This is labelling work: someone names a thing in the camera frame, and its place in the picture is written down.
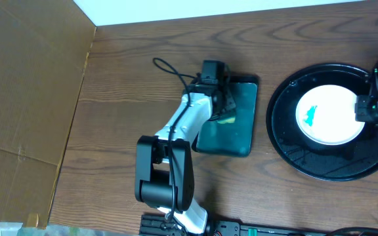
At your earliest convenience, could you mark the green yellow sponge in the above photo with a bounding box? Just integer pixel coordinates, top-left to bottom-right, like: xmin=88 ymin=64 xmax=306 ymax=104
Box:
xmin=217 ymin=116 xmax=236 ymax=124

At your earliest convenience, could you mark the white plate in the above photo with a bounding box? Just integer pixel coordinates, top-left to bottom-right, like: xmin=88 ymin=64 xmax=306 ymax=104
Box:
xmin=295 ymin=85 xmax=365 ymax=146

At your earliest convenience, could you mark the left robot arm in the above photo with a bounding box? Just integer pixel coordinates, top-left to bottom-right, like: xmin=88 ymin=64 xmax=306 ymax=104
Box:
xmin=135 ymin=73 xmax=235 ymax=234

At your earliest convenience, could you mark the black rectangular water tray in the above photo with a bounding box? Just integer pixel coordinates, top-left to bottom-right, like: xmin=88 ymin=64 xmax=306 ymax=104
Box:
xmin=192 ymin=73 xmax=259 ymax=157

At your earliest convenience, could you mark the black round tray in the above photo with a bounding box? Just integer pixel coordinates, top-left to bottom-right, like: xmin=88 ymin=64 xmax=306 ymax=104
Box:
xmin=266 ymin=63 xmax=378 ymax=182

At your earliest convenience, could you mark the cardboard sheet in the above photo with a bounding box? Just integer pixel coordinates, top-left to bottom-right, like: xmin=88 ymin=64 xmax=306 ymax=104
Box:
xmin=0 ymin=0 xmax=96 ymax=228

